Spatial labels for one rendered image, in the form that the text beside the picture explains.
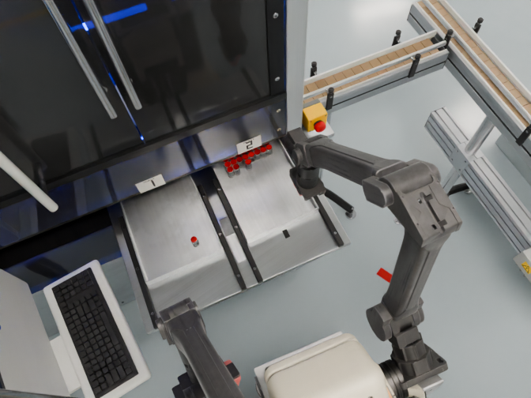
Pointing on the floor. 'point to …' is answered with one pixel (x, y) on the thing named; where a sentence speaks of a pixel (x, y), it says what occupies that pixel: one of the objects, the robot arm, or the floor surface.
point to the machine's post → (295, 60)
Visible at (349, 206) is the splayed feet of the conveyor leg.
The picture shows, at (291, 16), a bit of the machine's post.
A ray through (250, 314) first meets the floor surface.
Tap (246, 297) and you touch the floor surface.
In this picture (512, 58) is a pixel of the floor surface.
